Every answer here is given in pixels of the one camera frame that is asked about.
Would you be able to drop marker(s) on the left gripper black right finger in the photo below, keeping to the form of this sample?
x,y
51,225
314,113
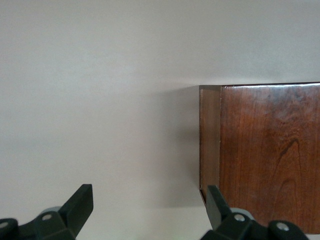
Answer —
x,y
217,212

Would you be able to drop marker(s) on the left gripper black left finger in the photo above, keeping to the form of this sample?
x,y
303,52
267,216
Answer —
x,y
77,207

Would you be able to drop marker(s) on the dark red wooden cabinet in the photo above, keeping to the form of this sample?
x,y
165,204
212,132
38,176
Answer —
x,y
262,150

